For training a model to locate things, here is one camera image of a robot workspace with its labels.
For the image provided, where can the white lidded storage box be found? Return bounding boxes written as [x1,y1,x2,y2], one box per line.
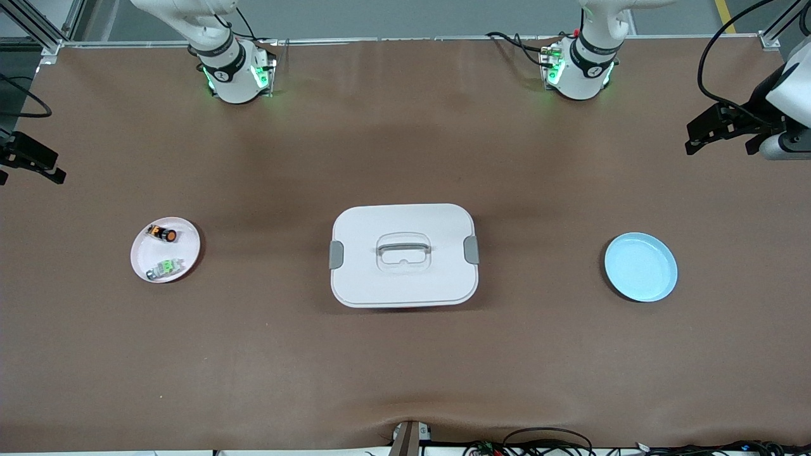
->
[329,203,480,309]

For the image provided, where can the pink round plate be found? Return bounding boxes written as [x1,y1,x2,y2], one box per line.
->
[130,217,202,284]

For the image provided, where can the light blue round plate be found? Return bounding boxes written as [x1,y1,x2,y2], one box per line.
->
[603,232,679,303]

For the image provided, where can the brown table mat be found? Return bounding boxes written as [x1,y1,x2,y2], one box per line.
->
[0,36,811,453]

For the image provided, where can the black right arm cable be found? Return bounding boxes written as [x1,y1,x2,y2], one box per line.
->
[0,73,53,119]

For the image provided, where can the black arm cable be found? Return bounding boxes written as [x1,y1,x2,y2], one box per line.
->
[697,0,811,127]
[0,73,53,119]

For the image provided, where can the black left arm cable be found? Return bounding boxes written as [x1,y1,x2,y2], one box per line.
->
[697,0,811,127]

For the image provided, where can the aluminium frame post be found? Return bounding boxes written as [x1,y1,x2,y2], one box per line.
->
[759,0,811,51]
[0,0,89,64]

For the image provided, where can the black base power cables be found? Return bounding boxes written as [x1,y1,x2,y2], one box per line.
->
[486,30,571,67]

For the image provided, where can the black base cable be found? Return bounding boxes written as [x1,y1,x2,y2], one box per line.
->
[215,0,276,45]

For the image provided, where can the aluminium table edge rail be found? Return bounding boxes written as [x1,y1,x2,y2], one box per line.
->
[60,36,764,46]

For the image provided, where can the black cable bundle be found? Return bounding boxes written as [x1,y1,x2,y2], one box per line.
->
[463,427,811,456]

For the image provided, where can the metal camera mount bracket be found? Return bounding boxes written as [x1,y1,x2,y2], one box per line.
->
[390,420,433,456]

